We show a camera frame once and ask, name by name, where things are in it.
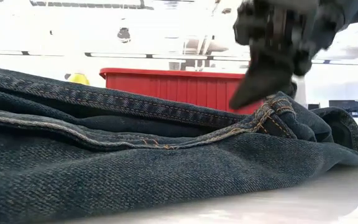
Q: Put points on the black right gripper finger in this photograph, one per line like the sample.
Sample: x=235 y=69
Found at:
x=266 y=81

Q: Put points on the dark blue denim jeans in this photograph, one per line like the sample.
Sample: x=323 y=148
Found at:
x=135 y=174

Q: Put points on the red plastic bin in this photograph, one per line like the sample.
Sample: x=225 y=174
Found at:
x=182 y=88

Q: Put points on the black computer monitor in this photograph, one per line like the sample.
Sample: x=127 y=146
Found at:
x=344 y=107

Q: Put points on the linear ceiling light strip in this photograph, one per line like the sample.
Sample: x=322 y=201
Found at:
x=166 y=56

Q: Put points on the orange spray bottle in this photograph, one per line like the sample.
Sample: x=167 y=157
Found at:
x=79 y=79

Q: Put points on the black ceiling dome camera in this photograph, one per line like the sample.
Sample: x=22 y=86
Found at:
x=124 y=35

